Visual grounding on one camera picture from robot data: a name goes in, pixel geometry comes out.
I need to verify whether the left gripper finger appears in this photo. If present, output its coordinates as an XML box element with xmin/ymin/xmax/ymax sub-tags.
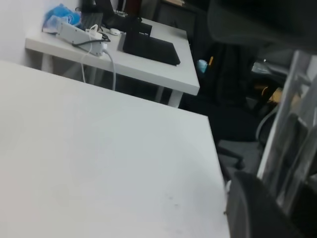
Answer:
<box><xmin>226</xmin><ymin>172</ymin><xmax>303</xmax><ymax>238</ymax></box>

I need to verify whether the white side desk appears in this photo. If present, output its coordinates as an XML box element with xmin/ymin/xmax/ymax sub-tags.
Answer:
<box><xmin>25</xmin><ymin>19</ymin><xmax>200</xmax><ymax>108</ymax></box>

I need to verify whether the black office chair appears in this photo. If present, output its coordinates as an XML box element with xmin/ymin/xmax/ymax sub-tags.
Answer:
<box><xmin>188</xmin><ymin>0</ymin><xmax>317</xmax><ymax>174</ymax></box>

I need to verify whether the black monitor stand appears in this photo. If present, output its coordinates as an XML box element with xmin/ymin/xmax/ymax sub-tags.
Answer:
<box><xmin>122</xmin><ymin>17</ymin><xmax>180</xmax><ymax>66</ymax></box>

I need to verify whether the white power strip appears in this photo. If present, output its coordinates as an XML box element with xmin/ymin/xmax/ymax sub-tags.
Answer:
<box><xmin>57</xmin><ymin>22</ymin><xmax>107</xmax><ymax>57</ymax></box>

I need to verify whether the blue plastic bag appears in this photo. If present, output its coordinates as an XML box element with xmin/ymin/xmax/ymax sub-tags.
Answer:
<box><xmin>42</xmin><ymin>4</ymin><xmax>81</xmax><ymax>34</ymax></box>

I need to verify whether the white power cable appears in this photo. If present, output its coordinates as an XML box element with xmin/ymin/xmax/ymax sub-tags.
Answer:
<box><xmin>81</xmin><ymin>24</ymin><xmax>117</xmax><ymax>91</ymax></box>

